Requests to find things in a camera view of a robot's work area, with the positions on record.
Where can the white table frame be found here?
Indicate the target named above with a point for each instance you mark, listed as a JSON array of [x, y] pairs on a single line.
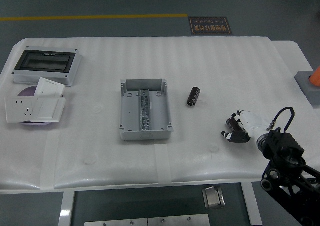
[[160, 201]]

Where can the grey distribution box dark cover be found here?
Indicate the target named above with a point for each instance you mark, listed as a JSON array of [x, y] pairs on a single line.
[[45, 66]]

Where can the purple round plate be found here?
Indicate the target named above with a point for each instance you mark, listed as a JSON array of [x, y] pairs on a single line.
[[28, 92]]

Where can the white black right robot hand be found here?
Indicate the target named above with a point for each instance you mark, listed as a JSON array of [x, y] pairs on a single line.
[[250, 122]]

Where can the white foam table mat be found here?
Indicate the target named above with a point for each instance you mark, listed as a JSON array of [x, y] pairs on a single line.
[[155, 105]]

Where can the white wall socket panel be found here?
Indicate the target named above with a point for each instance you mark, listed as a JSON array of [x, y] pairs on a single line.
[[20, 109]]

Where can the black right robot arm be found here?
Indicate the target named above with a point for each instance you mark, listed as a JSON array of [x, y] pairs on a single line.
[[287, 161]]

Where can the open grey junction box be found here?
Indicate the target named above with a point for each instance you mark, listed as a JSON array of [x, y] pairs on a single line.
[[145, 108]]

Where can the silver metal bracket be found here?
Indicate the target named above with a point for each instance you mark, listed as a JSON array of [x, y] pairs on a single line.
[[213, 197]]

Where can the grey block base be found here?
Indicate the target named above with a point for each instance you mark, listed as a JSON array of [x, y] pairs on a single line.
[[307, 87]]

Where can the brown floor sign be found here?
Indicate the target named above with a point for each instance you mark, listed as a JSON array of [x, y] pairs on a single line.
[[210, 25]]

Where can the white switch panel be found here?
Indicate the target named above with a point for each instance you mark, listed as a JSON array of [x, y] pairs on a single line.
[[49, 87], [48, 108]]

